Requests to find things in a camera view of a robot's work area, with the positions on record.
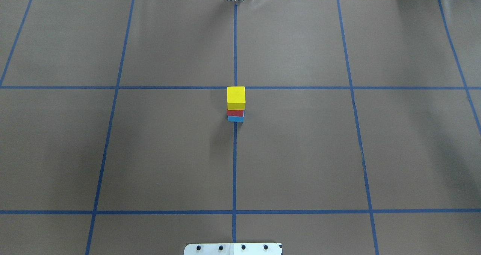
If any yellow wooden block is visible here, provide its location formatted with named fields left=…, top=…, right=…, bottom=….
left=227, top=87, right=246, bottom=111

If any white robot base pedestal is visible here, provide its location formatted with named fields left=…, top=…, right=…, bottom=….
left=183, top=243, right=283, bottom=255

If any red wooden block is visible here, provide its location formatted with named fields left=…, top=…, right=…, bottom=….
left=227, top=110, right=245, bottom=117

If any blue wooden block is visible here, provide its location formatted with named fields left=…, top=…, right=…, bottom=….
left=227, top=115, right=245, bottom=122

